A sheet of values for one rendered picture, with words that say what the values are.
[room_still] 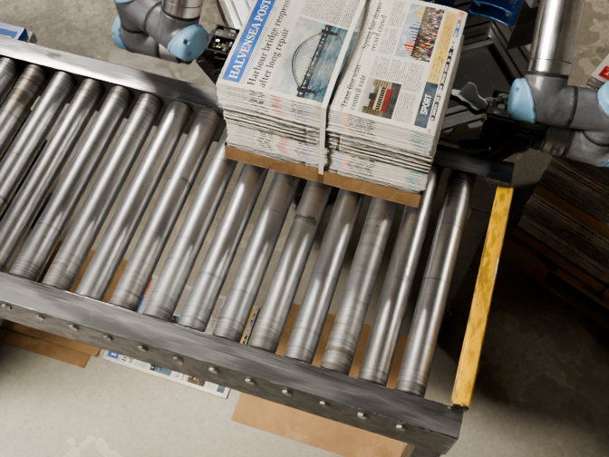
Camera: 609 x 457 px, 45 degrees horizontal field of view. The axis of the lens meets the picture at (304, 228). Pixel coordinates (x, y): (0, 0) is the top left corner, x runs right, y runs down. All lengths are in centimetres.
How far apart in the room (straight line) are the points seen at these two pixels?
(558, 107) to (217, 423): 121
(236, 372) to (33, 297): 38
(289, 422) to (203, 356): 81
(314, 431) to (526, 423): 57
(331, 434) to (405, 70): 110
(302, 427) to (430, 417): 84
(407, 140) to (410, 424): 46
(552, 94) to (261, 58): 52
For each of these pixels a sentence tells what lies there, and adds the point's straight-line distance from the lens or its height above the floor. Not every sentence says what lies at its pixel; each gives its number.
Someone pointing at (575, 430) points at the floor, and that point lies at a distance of 215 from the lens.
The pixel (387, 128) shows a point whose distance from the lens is 119.
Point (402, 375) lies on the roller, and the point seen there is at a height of 79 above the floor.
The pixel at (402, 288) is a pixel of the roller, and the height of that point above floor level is 80.
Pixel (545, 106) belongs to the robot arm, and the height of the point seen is 94.
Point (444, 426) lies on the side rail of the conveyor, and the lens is 123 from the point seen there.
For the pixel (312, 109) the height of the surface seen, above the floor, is 102.
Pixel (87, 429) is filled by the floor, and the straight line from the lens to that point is 211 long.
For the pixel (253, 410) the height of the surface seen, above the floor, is 0.
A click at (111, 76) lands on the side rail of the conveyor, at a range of 159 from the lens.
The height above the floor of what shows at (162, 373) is 1.
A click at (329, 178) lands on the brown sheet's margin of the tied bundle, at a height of 83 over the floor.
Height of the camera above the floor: 197
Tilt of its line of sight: 61 degrees down
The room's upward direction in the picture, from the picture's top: straight up
